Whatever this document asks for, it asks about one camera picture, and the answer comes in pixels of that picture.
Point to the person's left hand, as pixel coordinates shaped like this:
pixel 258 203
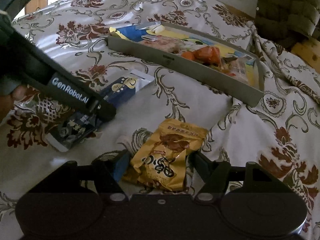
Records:
pixel 7 101

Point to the dark blue snack pouch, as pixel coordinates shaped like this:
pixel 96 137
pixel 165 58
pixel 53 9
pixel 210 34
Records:
pixel 123 86

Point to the orange snack packet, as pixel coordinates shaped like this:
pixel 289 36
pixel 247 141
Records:
pixel 208 54

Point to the olive quilted puffer jacket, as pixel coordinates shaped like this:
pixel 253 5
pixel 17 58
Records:
pixel 286 22

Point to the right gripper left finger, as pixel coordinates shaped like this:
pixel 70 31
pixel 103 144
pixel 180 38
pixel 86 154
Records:
pixel 108 171

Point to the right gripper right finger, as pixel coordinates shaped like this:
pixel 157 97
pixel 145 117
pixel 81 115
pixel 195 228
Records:
pixel 215 177

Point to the puffed rice cake packet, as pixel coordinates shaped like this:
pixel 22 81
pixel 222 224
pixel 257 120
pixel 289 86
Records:
pixel 166 44

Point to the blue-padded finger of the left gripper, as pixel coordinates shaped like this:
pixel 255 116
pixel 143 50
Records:
pixel 99 111

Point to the floral white bed quilt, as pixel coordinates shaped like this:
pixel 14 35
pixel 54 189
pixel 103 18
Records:
pixel 281 133

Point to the grey shallow tray box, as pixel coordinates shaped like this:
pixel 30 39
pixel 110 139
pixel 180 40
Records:
pixel 250 95

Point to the colourful drawing tray liner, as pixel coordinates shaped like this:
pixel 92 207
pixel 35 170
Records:
pixel 137 34

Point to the golden yellow snack pouch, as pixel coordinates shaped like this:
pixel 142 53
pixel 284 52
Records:
pixel 161 161

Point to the clear nougat bar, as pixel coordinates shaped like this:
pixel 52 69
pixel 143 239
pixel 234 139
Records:
pixel 239 68

